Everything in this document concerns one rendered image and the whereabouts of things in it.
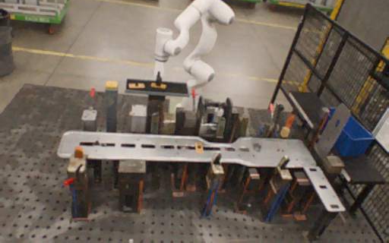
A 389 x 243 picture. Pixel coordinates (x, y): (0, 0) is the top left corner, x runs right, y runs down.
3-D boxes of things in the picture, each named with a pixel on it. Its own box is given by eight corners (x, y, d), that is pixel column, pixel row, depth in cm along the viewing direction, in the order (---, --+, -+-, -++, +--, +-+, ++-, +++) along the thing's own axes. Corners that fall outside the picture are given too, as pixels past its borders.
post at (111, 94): (104, 147, 193) (104, 89, 169) (105, 140, 199) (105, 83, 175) (116, 148, 195) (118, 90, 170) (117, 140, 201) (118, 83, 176)
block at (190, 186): (187, 191, 176) (194, 156, 160) (185, 175, 186) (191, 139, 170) (195, 191, 177) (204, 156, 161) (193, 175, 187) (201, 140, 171)
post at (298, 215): (295, 220, 172) (316, 187, 156) (289, 204, 181) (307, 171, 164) (306, 219, 173) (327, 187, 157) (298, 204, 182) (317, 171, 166)
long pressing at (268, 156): (53, 162, 140) (53, 159, 139) (64, 130, 158) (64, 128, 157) (317, 168, 168) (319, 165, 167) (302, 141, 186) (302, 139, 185)
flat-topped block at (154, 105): (143, 149, 198) (148, 91, 173) (143, 140, 205) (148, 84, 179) (159, 149, 200) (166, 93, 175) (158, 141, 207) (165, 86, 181)
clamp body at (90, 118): (81, 168, 176) (77, 120, 156) (84, 155, 185) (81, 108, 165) (98, 168, 178) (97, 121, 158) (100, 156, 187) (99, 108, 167)
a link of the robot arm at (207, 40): (195, 81, 200) (178, 70, 207) (206, 79, 210) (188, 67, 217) (220, 7, 176) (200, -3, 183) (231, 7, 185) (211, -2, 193)
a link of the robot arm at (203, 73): (192, 83, 221) (199, 55, 207) (211, 96, 213) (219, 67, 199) (181, 89, 213) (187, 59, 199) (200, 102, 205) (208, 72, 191)
